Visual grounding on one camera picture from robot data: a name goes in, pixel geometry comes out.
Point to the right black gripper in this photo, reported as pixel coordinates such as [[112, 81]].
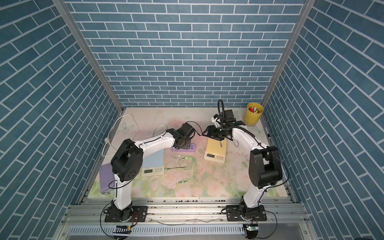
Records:
[[211, 134]]

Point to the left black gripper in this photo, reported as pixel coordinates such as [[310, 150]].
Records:
[[187, 146]]

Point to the blue electronic scale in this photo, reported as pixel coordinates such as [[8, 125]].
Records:
[[154, 164]]

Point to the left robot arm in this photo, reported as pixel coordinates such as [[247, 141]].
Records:
[[128, 159]]

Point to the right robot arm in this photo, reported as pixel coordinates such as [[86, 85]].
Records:
[[265, 166]]

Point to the yellow electronic scale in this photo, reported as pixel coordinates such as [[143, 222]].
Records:
[[216, 150]]

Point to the yellow pen cup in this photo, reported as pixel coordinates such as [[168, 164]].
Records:
[[253, 113]]

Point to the purple case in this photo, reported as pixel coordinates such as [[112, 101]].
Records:
[[107, 178]]

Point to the aluminium rail frame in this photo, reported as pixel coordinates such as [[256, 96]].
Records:
[[187, 219]]

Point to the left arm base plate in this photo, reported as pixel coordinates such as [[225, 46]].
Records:
[[138, 214]]

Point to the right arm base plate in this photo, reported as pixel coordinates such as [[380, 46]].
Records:
[[237, 214]]

